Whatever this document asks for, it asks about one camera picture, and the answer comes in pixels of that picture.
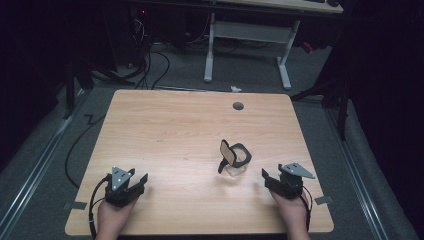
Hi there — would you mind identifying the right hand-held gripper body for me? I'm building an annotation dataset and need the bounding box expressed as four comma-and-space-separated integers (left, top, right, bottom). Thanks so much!
264, 162, 316, 200

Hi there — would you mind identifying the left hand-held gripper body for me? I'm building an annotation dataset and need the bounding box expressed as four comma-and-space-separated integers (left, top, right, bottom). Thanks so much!
104, 165, 146, 208

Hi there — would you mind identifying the clear jar with black flip lid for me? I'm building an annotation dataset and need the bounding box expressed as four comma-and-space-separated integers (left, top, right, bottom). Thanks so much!
217, 138, 253, 180

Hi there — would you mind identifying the black stand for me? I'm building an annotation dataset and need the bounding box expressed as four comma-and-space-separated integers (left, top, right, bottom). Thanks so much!
61, 58, 136, 120
289, 71, 353, 142

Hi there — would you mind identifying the white-framed desk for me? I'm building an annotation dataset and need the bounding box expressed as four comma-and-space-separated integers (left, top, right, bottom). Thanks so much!
202, 0, 345, 91

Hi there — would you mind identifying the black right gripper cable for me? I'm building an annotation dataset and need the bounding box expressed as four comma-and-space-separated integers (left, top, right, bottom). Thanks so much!
299, 185, 315, 233

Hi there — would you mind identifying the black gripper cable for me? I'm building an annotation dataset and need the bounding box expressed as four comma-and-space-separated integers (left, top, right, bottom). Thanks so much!
299, 185, 315, 233
87, 174, 112, 240

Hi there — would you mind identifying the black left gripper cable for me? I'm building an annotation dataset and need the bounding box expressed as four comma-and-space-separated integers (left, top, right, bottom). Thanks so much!
87, 174, 112, 240

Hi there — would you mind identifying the black floor cable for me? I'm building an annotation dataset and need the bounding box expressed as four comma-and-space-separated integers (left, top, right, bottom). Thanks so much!
64, 113, 108, 190

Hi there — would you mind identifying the metal floor rail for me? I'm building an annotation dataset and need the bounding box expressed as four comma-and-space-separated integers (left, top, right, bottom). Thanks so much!
323, 106, 390, 240
0, 89, 92, 236

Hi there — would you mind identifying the bundle of black cables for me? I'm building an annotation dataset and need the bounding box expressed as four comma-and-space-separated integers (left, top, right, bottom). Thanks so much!
131, 18, 172, 91

